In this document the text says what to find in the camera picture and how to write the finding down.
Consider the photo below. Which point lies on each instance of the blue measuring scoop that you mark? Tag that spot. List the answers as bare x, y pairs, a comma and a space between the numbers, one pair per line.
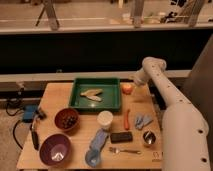
92, 157

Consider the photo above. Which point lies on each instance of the black sponge block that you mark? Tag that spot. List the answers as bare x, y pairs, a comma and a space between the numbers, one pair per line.
121, 137

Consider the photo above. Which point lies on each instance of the brown bowl with dark items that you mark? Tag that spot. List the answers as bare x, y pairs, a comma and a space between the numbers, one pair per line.
66, 119

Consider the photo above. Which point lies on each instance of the light blue crumpled glove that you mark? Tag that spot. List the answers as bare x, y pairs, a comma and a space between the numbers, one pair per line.
141, 121

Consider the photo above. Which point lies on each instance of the black handled tool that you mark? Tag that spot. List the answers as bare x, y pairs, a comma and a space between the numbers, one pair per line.
39, 114

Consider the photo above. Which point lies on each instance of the purple bowl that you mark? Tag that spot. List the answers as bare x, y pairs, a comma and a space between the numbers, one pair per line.
55, 149

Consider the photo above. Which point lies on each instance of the blue box device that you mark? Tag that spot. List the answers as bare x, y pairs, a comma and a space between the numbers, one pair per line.
29, 113

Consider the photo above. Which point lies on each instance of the orange carrot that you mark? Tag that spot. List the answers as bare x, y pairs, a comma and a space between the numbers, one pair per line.
126, 120

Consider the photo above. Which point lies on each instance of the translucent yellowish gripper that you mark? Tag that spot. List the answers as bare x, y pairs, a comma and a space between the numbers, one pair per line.
139, 94

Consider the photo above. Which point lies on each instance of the white plastic cup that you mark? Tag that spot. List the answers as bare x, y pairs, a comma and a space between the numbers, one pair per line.
105, 119

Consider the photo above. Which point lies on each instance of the silver fork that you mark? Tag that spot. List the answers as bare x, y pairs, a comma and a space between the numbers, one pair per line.
117, 150

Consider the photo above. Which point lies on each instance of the shiny metal cup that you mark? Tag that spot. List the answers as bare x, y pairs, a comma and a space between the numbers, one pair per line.
149, 138

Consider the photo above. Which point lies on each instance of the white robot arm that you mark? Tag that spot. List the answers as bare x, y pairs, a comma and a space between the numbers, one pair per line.
184, 134

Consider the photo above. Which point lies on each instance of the green plastic tray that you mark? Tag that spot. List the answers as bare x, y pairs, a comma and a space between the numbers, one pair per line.
111, 95

